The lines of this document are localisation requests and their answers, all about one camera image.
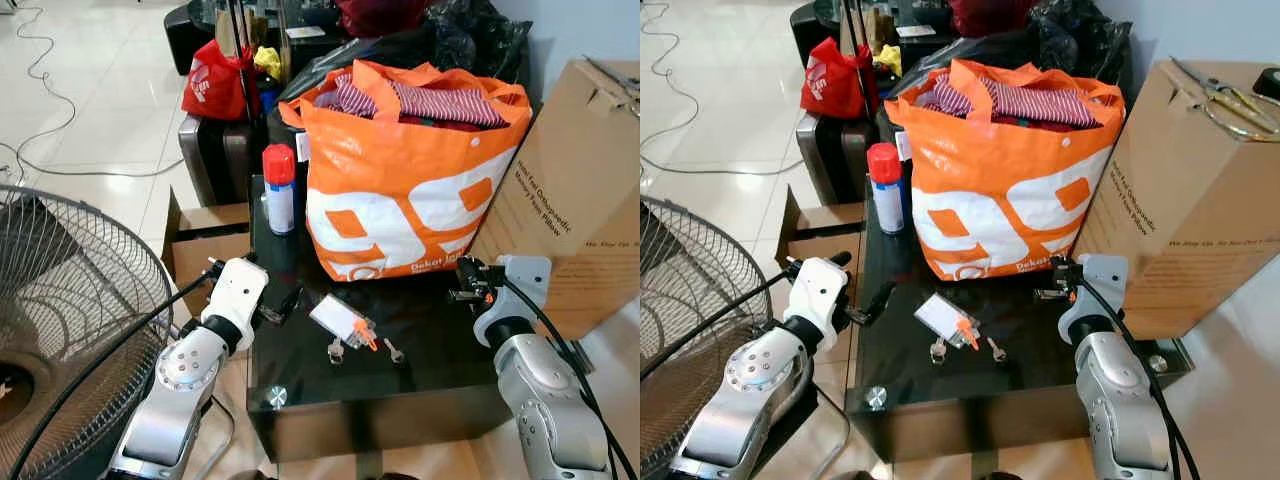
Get white floor cable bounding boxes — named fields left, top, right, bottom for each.
left=0, top=4, right=187, bottom=183
left=640, top=0, right=801, bottom=177

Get large brown cardboard box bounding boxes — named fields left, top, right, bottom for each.
left=468, top=58, right=641, bottom=341
left=1070, top=58, right=1280, bottom=341

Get orange white shopping bag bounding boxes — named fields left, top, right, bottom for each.
left=279, top=59, right=534, bottom=284
left=884, top=58, right=1127, bottom=284

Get dark red cloth bundle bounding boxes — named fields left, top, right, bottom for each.
left=334, top=0, right=433, bottom=40
left=947, top=0, right=1043, bottom=40

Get small open cardboard box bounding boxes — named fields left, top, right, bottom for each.
left=162, top=187, right=252, bottom=319
left=774, top=184, right=867, bottom=301

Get black suitcase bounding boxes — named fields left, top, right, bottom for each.
left=177, top=112, right=269, bottom=208
left=794, top=110, right=883, bottom=207

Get metal scissors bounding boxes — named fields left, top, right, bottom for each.
left=1169, top=57, right=1280, bottom=143
left=582, top=55, right=641, bottom=118

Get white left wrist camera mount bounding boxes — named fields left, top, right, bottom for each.
left=200, top=257, right=270, bottom=333
left=788, top=257, right=852, bottom=333

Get black garbage bag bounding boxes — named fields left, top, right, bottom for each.
left=889, top=0, right=1137, bottom=101
left=279, top=0, right=534, bottom=102

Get black glass coffee table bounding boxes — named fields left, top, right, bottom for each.
left=246, top=175, right=593, bottom=464
left=844, top=178, right=1197, bottom=443

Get spray can with red cap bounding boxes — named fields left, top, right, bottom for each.
left=866, top=142, right=907, bottom=236
left=261, top=143, right=299, bottom=236

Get black wire-guard floor fan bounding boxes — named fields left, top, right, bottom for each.
left=0, top=184, right=177, bottom=480
left=640, top=195, right=769, bottom=480

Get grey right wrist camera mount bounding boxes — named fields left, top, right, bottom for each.
left=1078, top=254, right=1130, bottom=323
left=495, top=255, right=554, bottom=323

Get keys with white tag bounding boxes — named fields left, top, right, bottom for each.
left=914, top=292, right=1010, bottom=366
left=307, top=293, right=407, bottom=366

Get red white striped cloth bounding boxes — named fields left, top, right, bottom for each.
left=914, top=74, right=1103, bottom=133
left=314, top=74, right=510, bottom=133

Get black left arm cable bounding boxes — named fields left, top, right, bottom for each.
left=8, top=262, right=223, bottom=480
left=640, top=262, right=803, bottom=383

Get black glass-top cabinet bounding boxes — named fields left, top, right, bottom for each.
left=789, top=0, right=956, bottom=73
left=164, top=0, right=346, bottom=77

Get red plastic bag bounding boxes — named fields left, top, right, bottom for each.
left=181, top=39, right=260, bottom=122
left=799, top=37, right=877, bottom=121

